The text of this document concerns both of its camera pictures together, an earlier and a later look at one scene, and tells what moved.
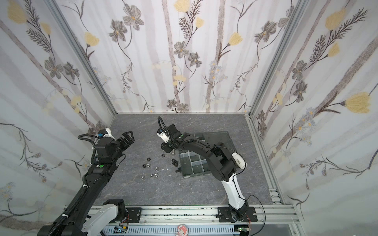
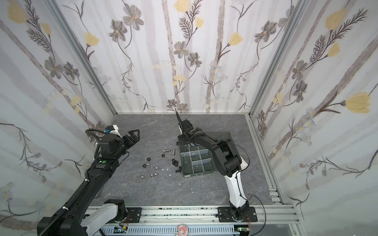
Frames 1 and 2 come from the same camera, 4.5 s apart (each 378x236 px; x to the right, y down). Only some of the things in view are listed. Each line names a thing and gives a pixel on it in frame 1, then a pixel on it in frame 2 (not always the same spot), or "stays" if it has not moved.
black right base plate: (224, 215) stays
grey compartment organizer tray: (193, 163) stays
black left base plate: (134, 214) stays
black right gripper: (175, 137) to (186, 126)
